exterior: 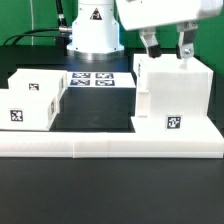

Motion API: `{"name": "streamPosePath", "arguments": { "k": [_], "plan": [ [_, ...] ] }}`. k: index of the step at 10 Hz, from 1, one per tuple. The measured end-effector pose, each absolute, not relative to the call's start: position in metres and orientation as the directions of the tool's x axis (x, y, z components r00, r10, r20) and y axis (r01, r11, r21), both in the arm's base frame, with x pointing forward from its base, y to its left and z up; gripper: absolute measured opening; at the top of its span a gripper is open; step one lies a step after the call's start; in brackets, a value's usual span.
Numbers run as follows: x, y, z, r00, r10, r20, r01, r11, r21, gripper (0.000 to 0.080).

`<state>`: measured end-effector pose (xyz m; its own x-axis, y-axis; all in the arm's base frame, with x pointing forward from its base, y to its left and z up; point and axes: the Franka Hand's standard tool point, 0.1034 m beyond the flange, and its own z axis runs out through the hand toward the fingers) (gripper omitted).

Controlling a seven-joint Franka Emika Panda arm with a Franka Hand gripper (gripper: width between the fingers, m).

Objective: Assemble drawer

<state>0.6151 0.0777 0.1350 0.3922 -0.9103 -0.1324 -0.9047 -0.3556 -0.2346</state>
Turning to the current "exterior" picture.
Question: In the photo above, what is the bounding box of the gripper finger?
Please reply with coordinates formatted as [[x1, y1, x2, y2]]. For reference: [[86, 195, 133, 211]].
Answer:
[[139, 27, 162, 58], [176, 20, 198, 59]]

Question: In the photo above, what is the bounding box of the white fiducial marker plate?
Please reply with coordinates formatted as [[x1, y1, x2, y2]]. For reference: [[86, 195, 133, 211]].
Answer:
[[67, 71, 135, 88]]

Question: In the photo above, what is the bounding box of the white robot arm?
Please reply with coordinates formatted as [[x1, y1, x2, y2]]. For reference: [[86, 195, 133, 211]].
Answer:
[[67, 0, 224, 58]]

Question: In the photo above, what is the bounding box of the black cable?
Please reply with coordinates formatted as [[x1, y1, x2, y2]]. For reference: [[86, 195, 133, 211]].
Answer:
[[2, 0, 73, 47]]

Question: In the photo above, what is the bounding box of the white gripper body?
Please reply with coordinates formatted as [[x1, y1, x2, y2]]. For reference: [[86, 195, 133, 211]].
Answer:
[[115, 0, 224, 31]]

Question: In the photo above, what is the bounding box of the white drawer housing box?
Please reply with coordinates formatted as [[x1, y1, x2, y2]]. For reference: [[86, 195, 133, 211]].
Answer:
[[131, 54, 213, 133]]

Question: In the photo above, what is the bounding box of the white L-shaped fence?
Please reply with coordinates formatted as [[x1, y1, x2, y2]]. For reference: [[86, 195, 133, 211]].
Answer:
[[0, 119, 224, 159]]

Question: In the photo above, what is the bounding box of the white drawer tray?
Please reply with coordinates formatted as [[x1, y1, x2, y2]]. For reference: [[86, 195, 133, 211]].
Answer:
[[0, 89, 59, 131], [8, 68, 67, 98]]

